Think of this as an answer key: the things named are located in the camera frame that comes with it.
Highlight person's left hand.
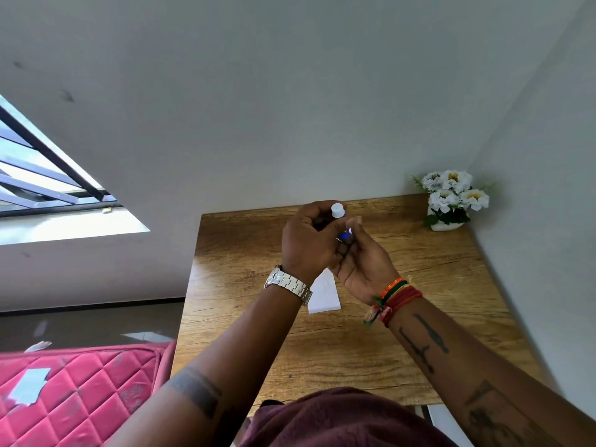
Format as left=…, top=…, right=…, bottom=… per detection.
left=281, top=200, right=348, bottom=287

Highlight person's right hand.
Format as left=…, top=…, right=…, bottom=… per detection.
left=332, top=216, right=401, bottom=306

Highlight small white-capped blue bottle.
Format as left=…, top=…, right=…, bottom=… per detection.
left=331, top=203, right=353, bottom=242

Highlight person's left forearm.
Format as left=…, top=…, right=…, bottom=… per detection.
left=105, top=285, right=309, bottom=447

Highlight person's right forearm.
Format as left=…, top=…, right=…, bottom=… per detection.
left=386, top=297, right=596, bottom=447

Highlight white paper sheet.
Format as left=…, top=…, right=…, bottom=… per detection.
left=307, top=268, right=342, bottom=314

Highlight silver metal wristwatch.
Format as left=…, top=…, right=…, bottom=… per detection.
left=264, top=265, right=314, bottom=307

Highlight white flowers in white pot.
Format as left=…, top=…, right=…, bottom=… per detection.
left=412, top=169, right=491, bottom=232

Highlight maroon shirt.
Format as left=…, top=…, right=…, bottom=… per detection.
left=239, top=386, right=460, bottom=447

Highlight window with dark bars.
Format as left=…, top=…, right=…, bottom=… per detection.
left=0, top=94, right=151, bottom=246

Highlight pink quilted mattress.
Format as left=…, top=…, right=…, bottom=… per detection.
left=0, top=340, right=177, bottom=447

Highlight pale blue paper patch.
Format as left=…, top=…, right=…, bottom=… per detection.
left=7, top=367, right=52, bottom=407

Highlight orange green woven bracelet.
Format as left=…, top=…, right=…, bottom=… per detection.
left=372, top=277, right=410, bottom=309

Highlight red thread bracelet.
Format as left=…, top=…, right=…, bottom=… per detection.
left=363, top=284, right=424, bottom=329

